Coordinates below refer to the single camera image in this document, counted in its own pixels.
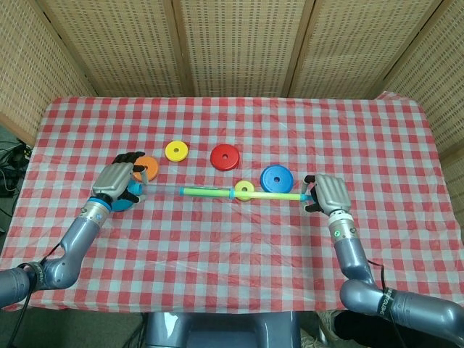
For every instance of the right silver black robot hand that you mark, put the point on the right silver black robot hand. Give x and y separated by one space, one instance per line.
331 194

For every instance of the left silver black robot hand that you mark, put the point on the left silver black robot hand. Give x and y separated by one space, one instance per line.
112 181

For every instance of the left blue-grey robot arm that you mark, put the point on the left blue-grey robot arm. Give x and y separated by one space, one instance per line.
79 232

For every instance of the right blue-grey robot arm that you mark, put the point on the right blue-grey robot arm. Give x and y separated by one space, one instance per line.
351 253

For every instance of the large teal disc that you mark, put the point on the large teal disc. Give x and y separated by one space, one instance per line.
121 206

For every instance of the orange disc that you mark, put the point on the orange disc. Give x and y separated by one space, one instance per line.
153 170

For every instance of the large blue disc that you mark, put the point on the large blue disc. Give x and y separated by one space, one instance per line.
270 174

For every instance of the yellow disc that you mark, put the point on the yellow disc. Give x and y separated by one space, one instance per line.
181 154

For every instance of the small yellow-green disc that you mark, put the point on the small yellow-green disc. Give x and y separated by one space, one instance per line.
240 185

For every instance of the red disc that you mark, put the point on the red disc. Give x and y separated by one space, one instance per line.
217 161

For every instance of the red white checked tablecloth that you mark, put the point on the red white checked tablecloth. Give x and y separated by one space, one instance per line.
232 253

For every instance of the tan woven straw object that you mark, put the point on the tan woven straw object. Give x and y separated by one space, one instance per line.
328 328

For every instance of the woven bamboo screen panel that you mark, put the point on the woven bamboo screen panel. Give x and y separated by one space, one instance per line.
29 72
435 79
362 43
239 43
116 43

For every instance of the blue-grey robot torso base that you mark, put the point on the blue-grey robot torso base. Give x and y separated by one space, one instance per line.
217 330

